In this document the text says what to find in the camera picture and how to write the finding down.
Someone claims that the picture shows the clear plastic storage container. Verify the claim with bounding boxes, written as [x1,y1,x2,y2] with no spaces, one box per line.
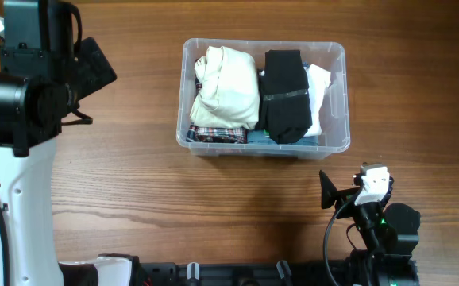
[176,38,351,160]

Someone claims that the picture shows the red plaid shirt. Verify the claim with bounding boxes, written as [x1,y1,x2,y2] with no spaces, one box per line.
[186,122,247,144]

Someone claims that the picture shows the right black camera cable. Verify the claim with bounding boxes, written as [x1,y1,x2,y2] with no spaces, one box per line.
[322,186,364,286]

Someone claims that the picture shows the blue denim jeans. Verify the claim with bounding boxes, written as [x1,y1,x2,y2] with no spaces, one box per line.
[246,61,319,147]

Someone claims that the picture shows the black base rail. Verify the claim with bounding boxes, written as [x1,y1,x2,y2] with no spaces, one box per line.
[141,260,420,286]

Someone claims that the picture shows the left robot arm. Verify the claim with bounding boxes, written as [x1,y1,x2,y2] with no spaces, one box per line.
[0,1,146,286]

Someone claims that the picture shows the white printed t-shirt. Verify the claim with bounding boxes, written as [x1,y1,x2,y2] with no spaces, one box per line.
[305,64,331,137]

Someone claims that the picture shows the cream white garment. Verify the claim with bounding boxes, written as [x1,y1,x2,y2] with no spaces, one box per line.
[190,46,260,129]

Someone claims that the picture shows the black garment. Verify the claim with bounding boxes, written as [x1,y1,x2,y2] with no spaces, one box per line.
[256,50,312,144]

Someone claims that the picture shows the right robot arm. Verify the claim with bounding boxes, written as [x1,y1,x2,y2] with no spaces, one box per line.
[319,164,421,285]

